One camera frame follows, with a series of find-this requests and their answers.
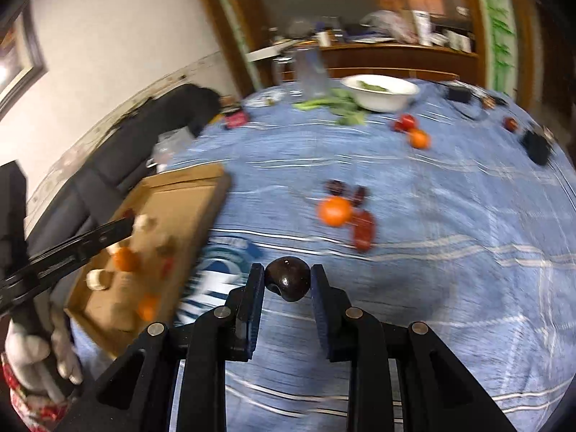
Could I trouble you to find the black box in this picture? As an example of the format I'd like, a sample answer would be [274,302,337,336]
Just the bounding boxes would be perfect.
[521,129,552,166]

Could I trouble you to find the framed wall picture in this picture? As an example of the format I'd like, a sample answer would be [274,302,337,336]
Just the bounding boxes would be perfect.
[0,4,48,114]

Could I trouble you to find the clear plastic bag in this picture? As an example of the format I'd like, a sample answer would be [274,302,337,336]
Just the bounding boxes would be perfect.
[146,128,194,174]

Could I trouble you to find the person's left hand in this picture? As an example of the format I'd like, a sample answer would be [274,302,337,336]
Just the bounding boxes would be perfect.
[4,315,84,403]

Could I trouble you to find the dark round fruit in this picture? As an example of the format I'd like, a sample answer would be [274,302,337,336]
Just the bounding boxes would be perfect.
[264,256,311,303]

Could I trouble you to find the person's left forearm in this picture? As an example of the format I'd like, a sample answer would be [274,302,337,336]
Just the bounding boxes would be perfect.
[0,353,69,432]

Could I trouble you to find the clear plastic pitcher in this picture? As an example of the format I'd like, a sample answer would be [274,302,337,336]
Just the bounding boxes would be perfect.
[272,47,332,100]

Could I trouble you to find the black sofa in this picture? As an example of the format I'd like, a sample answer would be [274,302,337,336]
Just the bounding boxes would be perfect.
[26,84,222,253]

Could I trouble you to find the green bamboo wall decal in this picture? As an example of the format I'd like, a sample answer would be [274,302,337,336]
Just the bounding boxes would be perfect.
[479,0,516,96]

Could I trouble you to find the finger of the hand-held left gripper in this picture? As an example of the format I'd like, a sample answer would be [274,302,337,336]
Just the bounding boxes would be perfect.
[0,216,136,316]

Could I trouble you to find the white bowl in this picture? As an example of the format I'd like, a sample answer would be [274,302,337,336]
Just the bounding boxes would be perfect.
[341,74,419,113]

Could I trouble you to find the wooden counter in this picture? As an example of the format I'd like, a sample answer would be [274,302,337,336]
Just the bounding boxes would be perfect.
[245,42,480,89]

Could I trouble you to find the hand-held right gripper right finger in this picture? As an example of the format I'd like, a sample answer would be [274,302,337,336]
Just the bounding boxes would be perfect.
[310,265,518,432]

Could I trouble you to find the green leafy vegetables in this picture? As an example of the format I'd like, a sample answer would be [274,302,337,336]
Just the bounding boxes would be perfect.
[292,89,368,126]

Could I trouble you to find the translucent plastic bag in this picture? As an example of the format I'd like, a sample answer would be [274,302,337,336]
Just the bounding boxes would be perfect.
[359,10,417,44]

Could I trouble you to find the cardboard box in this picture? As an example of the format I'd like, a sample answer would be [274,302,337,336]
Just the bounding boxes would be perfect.
[65,162,233,357]

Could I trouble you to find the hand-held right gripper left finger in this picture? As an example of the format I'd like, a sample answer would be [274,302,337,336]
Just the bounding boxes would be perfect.
[92,263,265,432]

